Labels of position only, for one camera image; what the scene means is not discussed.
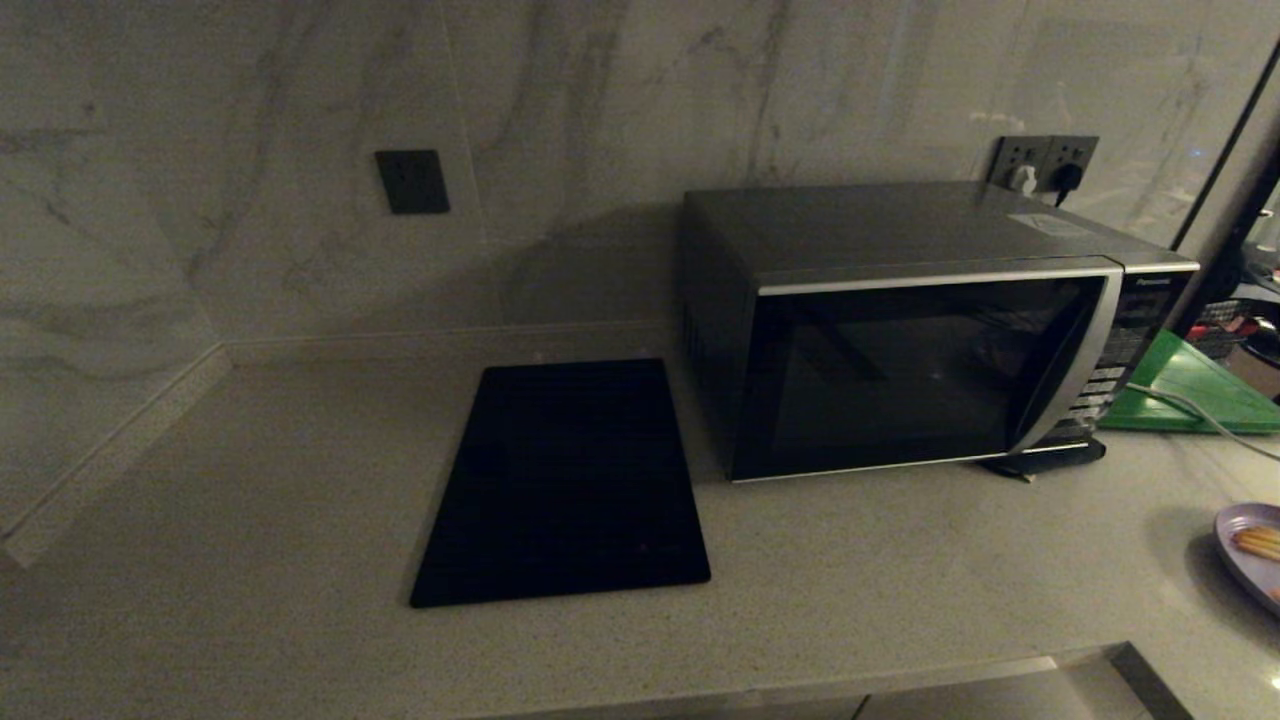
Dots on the black induction cooktop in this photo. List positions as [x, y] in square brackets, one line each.
[565, 480]

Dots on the silver microwave oven body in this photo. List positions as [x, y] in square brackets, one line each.
[880, 225]

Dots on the black power plug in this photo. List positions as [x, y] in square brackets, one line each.
[1068, 177]

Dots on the dark grey wall socket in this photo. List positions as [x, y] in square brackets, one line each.
[413, 182]

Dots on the silver black microwave oven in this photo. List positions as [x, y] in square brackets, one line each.
[880, 385]

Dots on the dark rectangular pad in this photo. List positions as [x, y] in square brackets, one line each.
[1060, 458]

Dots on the orange french fry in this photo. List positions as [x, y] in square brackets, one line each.
[1260, 543]
[1265, 551]
[1258, 534]

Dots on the green cutting board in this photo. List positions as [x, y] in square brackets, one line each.
[1195, 385]

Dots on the purple plate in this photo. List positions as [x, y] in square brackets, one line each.
[1245, 575]

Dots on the white power plug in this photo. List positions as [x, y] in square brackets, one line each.
[1023, 180]

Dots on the light grey wall socket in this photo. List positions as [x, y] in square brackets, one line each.
[1012, 150]
[1080, 150]

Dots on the black window frame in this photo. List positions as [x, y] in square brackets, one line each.
[1222, 265]

